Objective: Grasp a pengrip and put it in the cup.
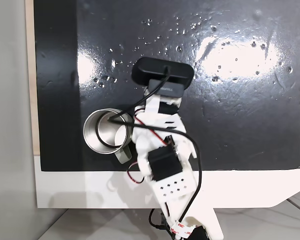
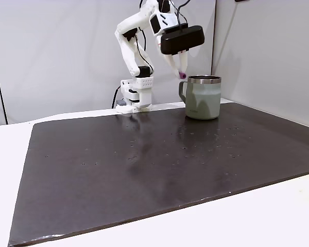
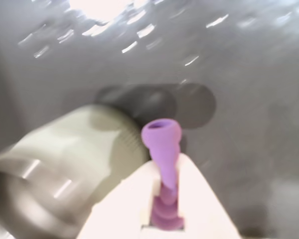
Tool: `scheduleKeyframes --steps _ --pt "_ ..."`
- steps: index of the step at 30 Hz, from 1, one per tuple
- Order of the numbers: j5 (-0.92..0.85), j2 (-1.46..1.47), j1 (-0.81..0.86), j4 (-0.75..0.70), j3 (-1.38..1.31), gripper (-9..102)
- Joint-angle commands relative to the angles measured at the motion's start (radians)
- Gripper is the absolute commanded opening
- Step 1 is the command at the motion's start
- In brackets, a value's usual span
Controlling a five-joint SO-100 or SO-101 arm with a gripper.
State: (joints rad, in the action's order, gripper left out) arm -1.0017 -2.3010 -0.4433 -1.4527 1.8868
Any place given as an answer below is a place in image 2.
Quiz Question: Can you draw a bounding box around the grey-green steel-rimmed mug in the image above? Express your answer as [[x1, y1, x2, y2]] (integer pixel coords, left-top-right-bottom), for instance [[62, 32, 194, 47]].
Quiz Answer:
[[179, 74, 222, 121]]

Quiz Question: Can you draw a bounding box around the dark brown table mat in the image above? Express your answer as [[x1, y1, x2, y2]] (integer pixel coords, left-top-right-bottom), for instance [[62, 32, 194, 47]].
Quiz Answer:
[[8, 102, 309, 247]]

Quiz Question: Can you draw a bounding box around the black camera cable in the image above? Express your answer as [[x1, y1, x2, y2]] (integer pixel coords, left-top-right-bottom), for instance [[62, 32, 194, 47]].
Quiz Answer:
[[168, 0, 192, 29]]

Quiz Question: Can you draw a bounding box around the black oval camera box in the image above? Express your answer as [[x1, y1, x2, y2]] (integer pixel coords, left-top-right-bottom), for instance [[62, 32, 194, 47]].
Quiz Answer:
[[160, 25, 205, 56]]

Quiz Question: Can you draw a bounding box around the black base power cable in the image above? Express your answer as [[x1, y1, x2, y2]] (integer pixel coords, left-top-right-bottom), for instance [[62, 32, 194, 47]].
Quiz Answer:
[[111, 86, 125, 109]]

